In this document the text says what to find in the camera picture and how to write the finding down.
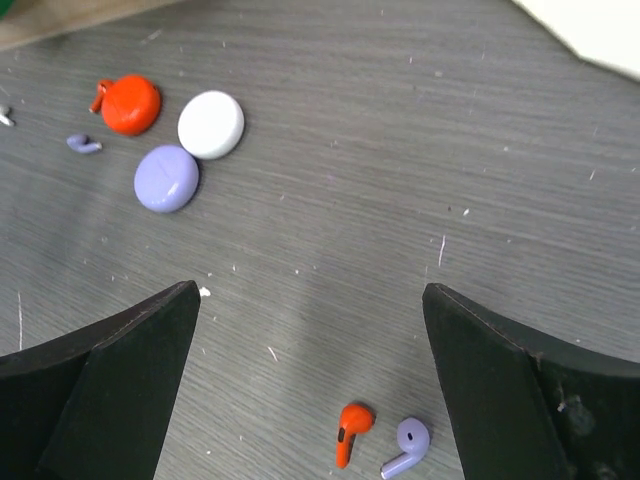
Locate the white earbud far left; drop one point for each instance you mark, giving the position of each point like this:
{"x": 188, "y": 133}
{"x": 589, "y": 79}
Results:
{"x": 5, "y": 116}

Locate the white earbud case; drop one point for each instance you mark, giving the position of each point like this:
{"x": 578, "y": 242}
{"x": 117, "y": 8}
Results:
{"x": 211, "y": 125}

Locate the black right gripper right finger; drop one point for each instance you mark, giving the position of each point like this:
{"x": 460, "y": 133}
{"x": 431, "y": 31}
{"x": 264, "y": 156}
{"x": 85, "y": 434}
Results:
{"x": 526, "y": 405}

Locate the cream satin cloth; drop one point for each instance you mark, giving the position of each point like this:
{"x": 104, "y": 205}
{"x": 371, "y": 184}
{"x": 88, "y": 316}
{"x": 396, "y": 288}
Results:
{"x": 601, "y": 32}

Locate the lilac earbud case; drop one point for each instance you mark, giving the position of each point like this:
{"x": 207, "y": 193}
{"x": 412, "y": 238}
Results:
{"x": 166, "y": 179}

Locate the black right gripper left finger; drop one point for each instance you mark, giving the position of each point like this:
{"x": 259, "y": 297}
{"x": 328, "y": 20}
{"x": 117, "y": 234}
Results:
{"x": 96, "y": 403}

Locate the wooden clothes rack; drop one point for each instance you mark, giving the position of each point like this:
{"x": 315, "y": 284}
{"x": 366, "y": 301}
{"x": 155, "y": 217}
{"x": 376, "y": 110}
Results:
{"x": 24, "y": 22}

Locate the orange earbud near case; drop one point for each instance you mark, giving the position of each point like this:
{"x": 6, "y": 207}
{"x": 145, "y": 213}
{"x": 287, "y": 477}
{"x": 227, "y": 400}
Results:
{"x": 102, "y": 87}

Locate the lilac earbud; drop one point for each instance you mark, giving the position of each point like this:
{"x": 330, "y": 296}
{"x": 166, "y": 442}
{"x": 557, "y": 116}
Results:
{"x": 414, "y": 439}
{"x": 80, "y": 143}

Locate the lilac earbud front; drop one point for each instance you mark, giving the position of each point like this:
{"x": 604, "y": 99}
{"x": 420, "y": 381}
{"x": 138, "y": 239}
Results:
{"x": 414, "y": 439}

